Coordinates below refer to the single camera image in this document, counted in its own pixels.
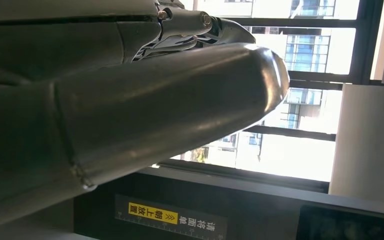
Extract black scanner machine column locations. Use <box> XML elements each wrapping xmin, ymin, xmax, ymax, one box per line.
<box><xmin>73</xmin><ymin>167</ymin><xmax>384</xmax><ymax>240</ymax></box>

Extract black yellow ruler sticker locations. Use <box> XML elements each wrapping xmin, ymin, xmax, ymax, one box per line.
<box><xmin>114</xmin><ymin>193</ymin><xmax>229</xmax><ymax>240</ymax></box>

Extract black column display screen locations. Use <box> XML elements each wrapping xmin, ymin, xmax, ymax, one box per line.
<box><xmin>296</xmin><ymin>205</ymin><xmax>384</xmax><ymax>240</ymax></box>

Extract dark window frame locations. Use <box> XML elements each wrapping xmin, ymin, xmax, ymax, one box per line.
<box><xmin>158</xmin><ymin>0</ymin><xmax>384</xmax><ymax>195</ymax></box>

